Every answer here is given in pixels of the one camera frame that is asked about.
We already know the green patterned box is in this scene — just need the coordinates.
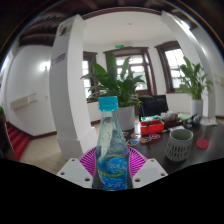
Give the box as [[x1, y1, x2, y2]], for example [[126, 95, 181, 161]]
[[140, 115, 161, 123]]

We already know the brown tray with white cups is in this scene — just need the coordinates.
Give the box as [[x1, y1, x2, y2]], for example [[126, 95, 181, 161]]
[[160, 111, 183, 128]]

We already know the black office chair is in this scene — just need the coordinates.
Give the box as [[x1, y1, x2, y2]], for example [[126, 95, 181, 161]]
[[138, 94, 169, 118]]

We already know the grey ribbed ceramic mug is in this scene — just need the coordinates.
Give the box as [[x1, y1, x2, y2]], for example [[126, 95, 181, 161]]
[[164, 128, 194, 162]]

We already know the clear blue-capped drink bottle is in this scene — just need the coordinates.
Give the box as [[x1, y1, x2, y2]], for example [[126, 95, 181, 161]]
[[94, 95, 131, 192]]

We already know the large plant in white pot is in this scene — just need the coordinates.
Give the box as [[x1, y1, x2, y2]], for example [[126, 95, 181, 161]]
[[80, 53, 153, 132], [178, 56, 214, 118]]

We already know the glowing wall lamp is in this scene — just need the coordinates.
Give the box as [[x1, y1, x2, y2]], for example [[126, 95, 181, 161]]
[[39, 61, 51, 72]]

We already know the dark wooden double door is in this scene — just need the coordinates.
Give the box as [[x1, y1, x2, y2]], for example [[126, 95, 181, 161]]
[[103, 47, 158, 98]]

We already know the red carpeted staircase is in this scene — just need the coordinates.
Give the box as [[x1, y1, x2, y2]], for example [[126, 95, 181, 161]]
[[6, 123, 33, 161]]

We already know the dark framed window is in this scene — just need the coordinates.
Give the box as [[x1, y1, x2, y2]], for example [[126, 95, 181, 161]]
[[82, 51, 98, 103], [154, 40, 188, 94]]

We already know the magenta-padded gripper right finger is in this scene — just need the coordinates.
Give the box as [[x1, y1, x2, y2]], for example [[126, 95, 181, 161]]
[[127, 146, 169, 190]]

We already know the flat round red coaster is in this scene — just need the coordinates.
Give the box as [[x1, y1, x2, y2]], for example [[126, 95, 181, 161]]
[[195, 138, 210, 150]]

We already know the purple lettered pillar sign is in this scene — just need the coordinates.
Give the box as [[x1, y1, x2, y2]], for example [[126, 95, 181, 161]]
[[51, 53, 67, 67]]

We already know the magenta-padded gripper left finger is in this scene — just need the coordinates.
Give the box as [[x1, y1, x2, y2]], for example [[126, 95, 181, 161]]
[[56, 146, 99, 190]]

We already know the red plastic box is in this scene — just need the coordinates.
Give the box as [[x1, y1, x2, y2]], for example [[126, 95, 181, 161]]
[[139, 119, 165, 136]]

